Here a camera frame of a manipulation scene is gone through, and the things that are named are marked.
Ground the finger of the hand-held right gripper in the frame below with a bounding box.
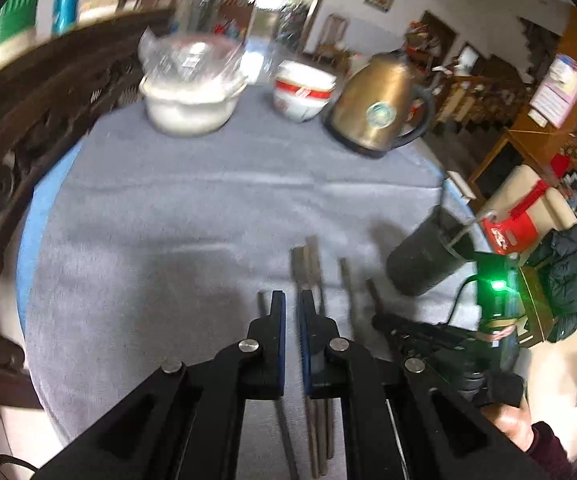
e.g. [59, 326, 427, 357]
[373, 313, 467, 361]

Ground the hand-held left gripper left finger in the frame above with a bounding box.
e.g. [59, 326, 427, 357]
[33, 290, 289, 480]

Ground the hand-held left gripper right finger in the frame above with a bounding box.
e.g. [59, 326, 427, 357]
[299, 290, 554, 480]

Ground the dark wooden chopstick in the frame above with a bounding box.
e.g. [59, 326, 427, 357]
[291, 246, 320, 478]
[366, 279, 388, 314]
[305, 236, 332, 463]
[339, 257, 359, 322]

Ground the dark grey chopstick cup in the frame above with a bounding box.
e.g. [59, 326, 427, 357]
[386, 207, 477, 297]

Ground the person's right forearm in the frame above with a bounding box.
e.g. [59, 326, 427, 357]
[525, 421, 575, 480]

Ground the person's right hand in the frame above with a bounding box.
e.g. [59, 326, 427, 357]
[481, 402, 537, 453]

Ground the dark jacket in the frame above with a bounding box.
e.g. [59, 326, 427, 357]
[526, 220, 577, 343]

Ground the red and white carton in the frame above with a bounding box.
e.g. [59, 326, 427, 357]
[479, 165, 577, 256]

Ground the grey table cloth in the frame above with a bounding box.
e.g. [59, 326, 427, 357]
[26, 80, 474, 480]

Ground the wooden staircase railing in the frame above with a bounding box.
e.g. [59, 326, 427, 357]
[433, 67, 537, 133]

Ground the golden electric kettle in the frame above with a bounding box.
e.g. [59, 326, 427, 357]
[323, 50, 437, 160]

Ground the white bowl with red pattern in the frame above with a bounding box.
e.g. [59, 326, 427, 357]
[275, 60, 338, 93]
[272, 79, 333, 124]

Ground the large white bowl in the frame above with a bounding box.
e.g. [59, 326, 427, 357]
[139, 72, 249, 136]

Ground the light blue tablecloth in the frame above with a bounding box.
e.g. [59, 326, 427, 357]
[16, 140, 477, 376]

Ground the clear plastic bag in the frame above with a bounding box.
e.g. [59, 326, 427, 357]
[137, 30, 246, 86]

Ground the wooden chair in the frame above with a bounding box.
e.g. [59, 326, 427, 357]
[316, 14, 352, 63]

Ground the black cable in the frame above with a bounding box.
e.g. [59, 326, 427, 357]
[447, 277, 480, 327]

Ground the wall calendar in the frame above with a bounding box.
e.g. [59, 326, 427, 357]
[529, 54, 577, 128]

